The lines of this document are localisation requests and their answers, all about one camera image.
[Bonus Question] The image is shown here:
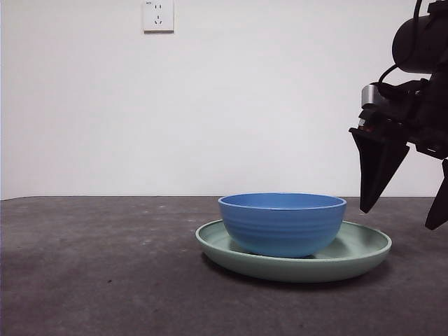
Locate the pale grey right wrist camera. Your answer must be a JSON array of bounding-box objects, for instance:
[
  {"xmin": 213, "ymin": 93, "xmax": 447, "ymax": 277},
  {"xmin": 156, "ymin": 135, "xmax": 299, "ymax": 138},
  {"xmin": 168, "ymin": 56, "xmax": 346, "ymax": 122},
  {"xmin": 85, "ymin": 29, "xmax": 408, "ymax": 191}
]
[{"xmin": 361, "ymin": 83, "xmax": 386, "ymax": 106}]

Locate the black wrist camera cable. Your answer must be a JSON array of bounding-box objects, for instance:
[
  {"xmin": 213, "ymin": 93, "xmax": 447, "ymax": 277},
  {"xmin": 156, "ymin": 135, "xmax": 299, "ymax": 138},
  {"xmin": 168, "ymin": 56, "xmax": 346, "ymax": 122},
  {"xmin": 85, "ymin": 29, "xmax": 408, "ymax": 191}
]
[{"xmin": 379, "ymin": 0, "xmax": 426, "ymax": 87}]

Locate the pale green plate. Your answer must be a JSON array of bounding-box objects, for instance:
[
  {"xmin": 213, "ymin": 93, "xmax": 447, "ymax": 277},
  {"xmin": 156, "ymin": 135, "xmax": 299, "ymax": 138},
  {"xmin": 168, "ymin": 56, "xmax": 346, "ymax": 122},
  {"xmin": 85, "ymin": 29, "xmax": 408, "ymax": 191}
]
[{"xmin": 195, "ymin": 218, "xmax": 393, "ymax": 284}]

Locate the blue ribbed bowl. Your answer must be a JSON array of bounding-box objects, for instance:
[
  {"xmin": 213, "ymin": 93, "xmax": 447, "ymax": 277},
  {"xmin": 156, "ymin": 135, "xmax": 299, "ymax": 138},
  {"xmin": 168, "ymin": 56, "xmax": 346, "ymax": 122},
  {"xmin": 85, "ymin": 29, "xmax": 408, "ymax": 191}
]
[{"xmin": 218, "ymin": 192, "xmax": 348, "ymax": 259}]

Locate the white wall socket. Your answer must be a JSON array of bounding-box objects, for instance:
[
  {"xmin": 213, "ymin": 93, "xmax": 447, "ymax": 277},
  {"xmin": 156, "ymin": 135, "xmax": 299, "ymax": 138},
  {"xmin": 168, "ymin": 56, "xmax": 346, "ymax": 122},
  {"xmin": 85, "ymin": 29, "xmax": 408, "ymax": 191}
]
[{"xmin": 142, "ymin": 0, "xmax": 175, "ymax": 35}]

